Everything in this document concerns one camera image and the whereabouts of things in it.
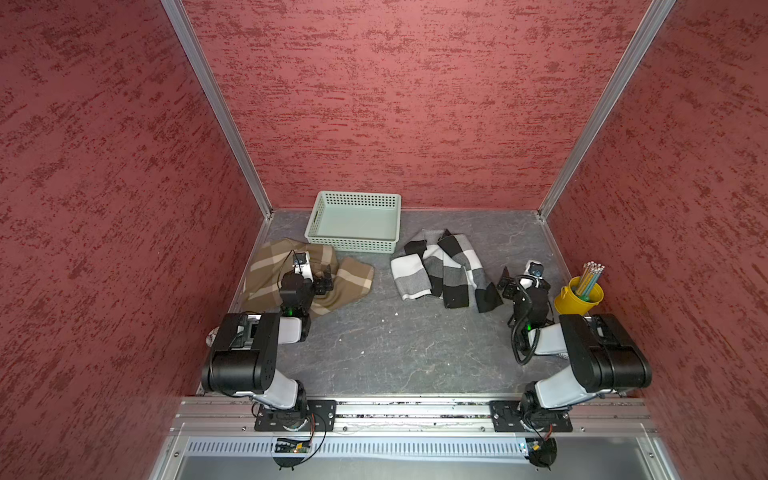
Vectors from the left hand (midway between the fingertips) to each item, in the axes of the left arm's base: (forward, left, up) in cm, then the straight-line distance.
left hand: (315, 270), depth 94 cm
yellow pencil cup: (-10, -78, 0) cm, 79 cm away
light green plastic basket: (+29, -10, -8) cm, 32 cm away
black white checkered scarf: (+7, -43, -7) cm, 44 cm away
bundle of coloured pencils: (-6, -83, +6) cm, 83 cm away
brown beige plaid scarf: (+10, +18, -8) cm, 22 cm away
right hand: (-1, -65, +1) cm, 65 cm away
